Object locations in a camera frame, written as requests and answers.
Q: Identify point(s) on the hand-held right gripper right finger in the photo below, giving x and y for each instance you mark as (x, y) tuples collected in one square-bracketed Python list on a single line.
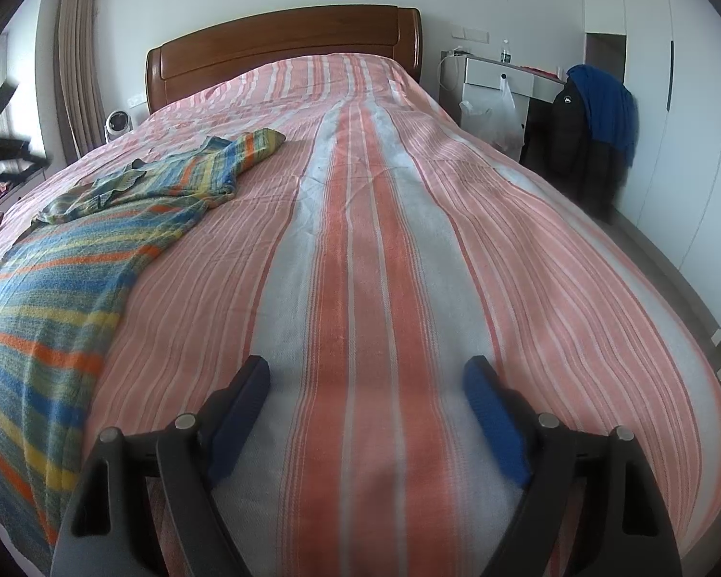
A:
[(498, 428)]

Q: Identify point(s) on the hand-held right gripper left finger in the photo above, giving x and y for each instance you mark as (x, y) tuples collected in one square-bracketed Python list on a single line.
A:
[(237, 422)]

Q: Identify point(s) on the striped knit sweater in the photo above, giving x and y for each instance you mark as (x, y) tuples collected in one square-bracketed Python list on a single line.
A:
[(54, 288)]

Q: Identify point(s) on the brown curtain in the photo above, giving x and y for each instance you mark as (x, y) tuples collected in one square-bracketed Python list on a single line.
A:
[(78, 60)]

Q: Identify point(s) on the white fan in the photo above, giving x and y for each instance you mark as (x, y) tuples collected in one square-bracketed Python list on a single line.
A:
[(119, 126)]

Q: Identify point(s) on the bed with pink striped cover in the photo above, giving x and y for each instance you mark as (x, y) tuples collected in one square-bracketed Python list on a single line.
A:
[(396, 252)]

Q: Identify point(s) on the wooden headboard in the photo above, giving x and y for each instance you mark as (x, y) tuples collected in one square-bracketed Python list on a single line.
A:
[(276, 42)]

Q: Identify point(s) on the black jacket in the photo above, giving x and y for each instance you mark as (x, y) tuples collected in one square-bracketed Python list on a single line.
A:
[(565, 144)]

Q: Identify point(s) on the clear plastic bag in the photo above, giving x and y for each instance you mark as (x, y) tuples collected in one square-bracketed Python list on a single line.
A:
[(504, 123)]

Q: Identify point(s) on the blue garment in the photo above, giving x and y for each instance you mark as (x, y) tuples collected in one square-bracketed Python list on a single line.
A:
[(607, 102)]

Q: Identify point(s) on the white desk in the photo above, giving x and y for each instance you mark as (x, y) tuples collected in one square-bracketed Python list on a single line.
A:
[(486, 72)]

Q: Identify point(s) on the plastic bottle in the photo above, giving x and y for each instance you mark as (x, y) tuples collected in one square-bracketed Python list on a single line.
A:
[(505, 53)]

